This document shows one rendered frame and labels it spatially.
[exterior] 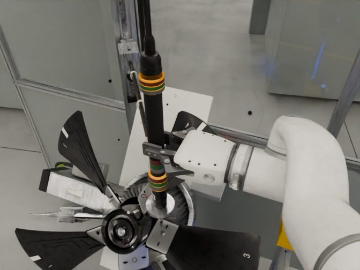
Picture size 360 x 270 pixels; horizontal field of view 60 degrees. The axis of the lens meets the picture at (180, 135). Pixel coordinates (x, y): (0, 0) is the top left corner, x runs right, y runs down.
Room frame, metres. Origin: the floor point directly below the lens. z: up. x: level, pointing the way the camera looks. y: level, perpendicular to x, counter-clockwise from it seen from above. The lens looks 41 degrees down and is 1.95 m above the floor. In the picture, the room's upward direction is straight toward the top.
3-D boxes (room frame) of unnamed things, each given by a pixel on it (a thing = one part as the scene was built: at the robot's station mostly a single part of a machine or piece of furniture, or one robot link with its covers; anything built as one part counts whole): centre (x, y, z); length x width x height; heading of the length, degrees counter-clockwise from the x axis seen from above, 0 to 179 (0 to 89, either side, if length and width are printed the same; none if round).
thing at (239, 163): (0.40, -0.11, 1.52); 0.09 x 0.03 x 0.08; 158
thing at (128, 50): (1.07, 0.19, 1.41); 0.10 x 0.07 x 0.08; 13
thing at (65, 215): (0.60, 0.36, 1.08); 0.07 x 0.04 x 0.06; 79
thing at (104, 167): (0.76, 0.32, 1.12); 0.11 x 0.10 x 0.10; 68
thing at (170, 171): (0.40, -0.01, 1.52); 0.08 x 0.06 x 0.01; 128
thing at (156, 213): (0.47, 0.05, 1.37); 0.09 x 0.07 x 0.10; 13
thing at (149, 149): (0.42, 0.05, 1.52); 0.07 x 0.03 x 0.03; 68
